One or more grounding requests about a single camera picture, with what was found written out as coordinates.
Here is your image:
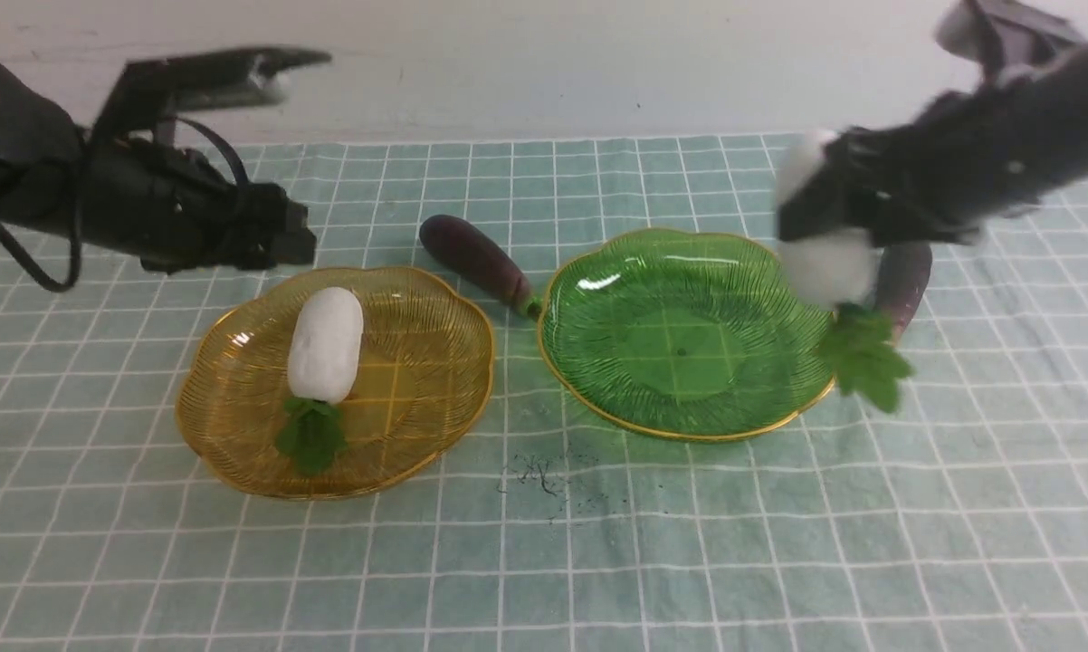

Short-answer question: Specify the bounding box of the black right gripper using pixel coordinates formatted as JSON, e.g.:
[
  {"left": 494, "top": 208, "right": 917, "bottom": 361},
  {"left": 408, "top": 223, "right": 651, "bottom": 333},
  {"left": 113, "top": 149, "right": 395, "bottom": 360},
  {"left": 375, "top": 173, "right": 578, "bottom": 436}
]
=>
[{"left": 777, "top": 127, "right": 984, "bottom": 248}]

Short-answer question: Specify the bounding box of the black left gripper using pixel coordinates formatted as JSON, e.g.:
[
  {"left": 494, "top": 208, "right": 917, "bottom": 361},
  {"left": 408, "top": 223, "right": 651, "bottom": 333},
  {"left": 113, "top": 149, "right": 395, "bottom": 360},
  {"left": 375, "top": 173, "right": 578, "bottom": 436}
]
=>
[{"left": 83, "top": 140, "right": 318, "bottom": 273}]

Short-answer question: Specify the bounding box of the purple eggplant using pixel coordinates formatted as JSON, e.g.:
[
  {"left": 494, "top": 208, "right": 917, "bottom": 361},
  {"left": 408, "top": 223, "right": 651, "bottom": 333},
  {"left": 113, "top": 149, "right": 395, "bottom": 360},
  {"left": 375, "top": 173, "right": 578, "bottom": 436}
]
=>
[
  {"left": 417, "top": 216, "right": 541, "bottom": 321},
  {"left": 873, "top": 241, "right": 934, "bottom": 343}
]

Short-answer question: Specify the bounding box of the white radish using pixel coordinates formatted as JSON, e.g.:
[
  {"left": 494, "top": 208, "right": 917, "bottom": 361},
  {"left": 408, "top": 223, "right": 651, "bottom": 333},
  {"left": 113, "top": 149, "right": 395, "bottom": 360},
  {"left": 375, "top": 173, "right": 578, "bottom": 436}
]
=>
[
  {"left": 772, "top": 130, "right": 913, "bottom": 414},
  {"left": 274, "top": 286, "right": 364, "bottom": 477}
]

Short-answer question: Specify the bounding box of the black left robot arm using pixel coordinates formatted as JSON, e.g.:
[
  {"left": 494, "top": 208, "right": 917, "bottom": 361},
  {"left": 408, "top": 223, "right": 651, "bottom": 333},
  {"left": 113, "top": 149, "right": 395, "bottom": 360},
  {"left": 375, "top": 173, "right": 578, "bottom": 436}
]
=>
[{"left": 0, "top": 45, "right": 332, "bottom": 292}]

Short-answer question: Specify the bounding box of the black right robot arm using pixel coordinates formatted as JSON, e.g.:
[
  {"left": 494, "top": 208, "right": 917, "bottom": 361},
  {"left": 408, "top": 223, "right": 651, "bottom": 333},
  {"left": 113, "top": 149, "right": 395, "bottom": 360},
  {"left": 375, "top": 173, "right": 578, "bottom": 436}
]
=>
[{"left": 777, "top": 44, "right": 1088, "bottom": 248}]

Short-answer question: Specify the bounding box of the green glass plate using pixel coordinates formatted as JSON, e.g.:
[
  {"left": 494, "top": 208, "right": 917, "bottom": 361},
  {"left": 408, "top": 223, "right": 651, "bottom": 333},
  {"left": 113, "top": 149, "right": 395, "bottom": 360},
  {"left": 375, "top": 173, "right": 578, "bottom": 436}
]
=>
[{"left": 536, "top": 227, "right": 834, "bottom": 442}]

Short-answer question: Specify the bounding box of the amber glass plate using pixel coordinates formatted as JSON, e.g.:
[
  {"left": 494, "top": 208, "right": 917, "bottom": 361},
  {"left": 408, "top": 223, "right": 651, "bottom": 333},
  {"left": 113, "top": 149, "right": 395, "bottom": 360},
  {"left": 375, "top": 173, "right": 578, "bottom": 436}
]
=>
[{"left": 175, "top": 265, "right": 495, "bottom": 501}]

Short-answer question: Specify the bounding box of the green checkered tablecloth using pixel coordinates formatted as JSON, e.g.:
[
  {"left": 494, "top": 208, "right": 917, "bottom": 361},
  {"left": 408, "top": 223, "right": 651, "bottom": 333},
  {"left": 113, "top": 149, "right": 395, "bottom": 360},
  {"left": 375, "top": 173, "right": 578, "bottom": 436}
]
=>
[{"left": 0, "top": 182, "right": 1088, "bottom": 651}]

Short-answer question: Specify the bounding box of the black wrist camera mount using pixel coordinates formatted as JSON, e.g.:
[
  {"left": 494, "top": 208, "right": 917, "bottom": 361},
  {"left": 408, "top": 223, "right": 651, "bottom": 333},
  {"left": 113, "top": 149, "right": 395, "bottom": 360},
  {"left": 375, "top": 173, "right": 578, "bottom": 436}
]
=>
[{"left": 90, "top": 45, "right": 333, "bottom": 143}]

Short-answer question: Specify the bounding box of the black cable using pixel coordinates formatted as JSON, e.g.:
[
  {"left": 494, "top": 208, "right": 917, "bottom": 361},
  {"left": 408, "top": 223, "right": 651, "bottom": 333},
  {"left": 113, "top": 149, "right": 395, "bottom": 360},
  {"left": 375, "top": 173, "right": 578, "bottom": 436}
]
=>
[{"left": 0, "top": 116, "right": 254, "bottom": 293}]

